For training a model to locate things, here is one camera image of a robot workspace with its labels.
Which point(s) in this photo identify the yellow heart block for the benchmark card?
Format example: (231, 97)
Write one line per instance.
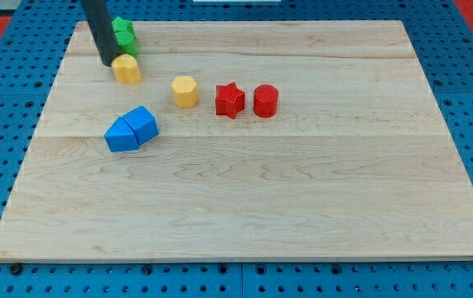
(126, 70)

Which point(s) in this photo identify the red star block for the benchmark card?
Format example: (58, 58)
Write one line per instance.
(229, 100)

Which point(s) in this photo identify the green star block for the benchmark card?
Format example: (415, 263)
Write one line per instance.
(123, 25)

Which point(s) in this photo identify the red cylinder block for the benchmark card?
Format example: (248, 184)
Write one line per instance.
(265, 100)

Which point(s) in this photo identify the yellow hexagon block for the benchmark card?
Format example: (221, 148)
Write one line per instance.
(184, 90)

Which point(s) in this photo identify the blue cube block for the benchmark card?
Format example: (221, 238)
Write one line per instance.
(143, 124)

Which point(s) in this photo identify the blue pentagon block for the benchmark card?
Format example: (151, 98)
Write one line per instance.
(120, 137)

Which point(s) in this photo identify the wooden board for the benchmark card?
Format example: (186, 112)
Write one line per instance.
(357, 165)

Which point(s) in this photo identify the green cylinder block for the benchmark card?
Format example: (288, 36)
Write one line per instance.
(127, 43)

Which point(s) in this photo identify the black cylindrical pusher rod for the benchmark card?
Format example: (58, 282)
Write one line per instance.
(97, 15)

